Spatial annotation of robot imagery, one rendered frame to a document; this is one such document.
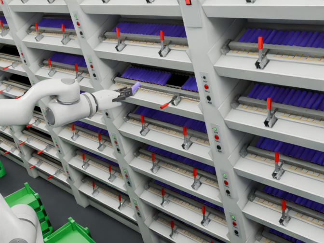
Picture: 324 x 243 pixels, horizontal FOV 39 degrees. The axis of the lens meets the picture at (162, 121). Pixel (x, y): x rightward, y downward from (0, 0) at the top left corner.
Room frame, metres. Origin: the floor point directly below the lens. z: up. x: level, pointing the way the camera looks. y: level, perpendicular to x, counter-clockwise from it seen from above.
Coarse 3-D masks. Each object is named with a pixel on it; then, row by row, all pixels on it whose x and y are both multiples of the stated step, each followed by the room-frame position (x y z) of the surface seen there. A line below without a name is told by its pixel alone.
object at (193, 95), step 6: (120, 78) 1.96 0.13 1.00; (126, 84) 1.92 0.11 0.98; (132, 84) 1.88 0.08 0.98; (144, 84) 1.82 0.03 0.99; (150, 84) 1.79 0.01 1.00; (156, 90) 1.76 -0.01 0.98; (162, 90) 1.72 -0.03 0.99; (168, 90) 1.69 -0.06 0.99; (174, 90) 1.67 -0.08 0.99; (180, 90) 1.65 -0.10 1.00; (168, 96) 1.68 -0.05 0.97; (186, 96) 1.62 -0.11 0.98; (192, 96) 1.59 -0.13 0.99; (198, 96) 1.56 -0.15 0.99
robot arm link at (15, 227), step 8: (0, 200) 1.40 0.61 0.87; (0, 208) 1.38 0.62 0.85; (8, 208) 1.39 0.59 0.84; (0, 216) 1.36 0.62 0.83; (8, 216) 1.36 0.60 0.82; (16, 216) 1.38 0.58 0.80; (0, 224) 1.35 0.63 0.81; (8, 224) 1.35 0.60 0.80; (16, 224) 1.35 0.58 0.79; (24, 224) 1.36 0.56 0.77; (32, 224) 1.40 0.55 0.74; (0, 232) 1.34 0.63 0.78; (8, 232) 1.33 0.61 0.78; (16, 232) 1.33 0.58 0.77; (24, 232) 1.34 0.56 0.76; (32, 232) 1.36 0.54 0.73; (0, 240) 1.33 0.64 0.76; (8, 240) 1.32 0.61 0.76; (16, 240) 1.32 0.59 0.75; (24, 240) 1.32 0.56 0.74; (32, 240) 1.34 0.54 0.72
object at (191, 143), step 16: (128, 112) 2.00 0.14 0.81; (144, 112) 1.96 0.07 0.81; (160, 112) 1.89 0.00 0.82; (128, 128) 1.94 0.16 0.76; (144, 128) 1.85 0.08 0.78; (160, 128) 1.82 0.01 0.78; (176, 128) 1.73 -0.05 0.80; (192, 128) 1.69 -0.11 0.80; (160, 144) 1.74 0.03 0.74; (176, 144) 1.67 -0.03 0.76; (192, 144) 1.63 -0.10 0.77; (208, 144) 1.57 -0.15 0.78; (208, 160) 1.51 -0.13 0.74
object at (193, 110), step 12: (120, 72) 2.03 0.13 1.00; (168, 72) 1.85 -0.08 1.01; (108, 84) 1.99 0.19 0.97; (168, 84) 1.77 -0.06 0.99; (132, 96) 1.82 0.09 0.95; (144, 96) 1.78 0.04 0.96; (156, 96) 1.73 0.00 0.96; (156, 108) 1.72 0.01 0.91; (168, 108) 1.65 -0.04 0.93; (180, 108) 1.58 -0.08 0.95; (192, 108) 1.55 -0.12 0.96; (204, 120) 1.51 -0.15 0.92
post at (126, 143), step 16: (80, 16) 1.99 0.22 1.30; (96, 16) 2.01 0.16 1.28; (96, 64) 1.98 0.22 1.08; (112, 64) 2.02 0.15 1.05; (96, 80) 2.01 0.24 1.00; (112, 112) 1.97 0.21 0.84; (112, 128) 2.01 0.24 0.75; (112, 144) 2.05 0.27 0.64; (128, 144) 1.99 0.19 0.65; (144, 176) 2.01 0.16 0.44; (128, 192) 2.04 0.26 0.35; (144, 208) 1.98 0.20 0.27; (144, 224) 2.00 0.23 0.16; (144, 240) 2.04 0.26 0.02
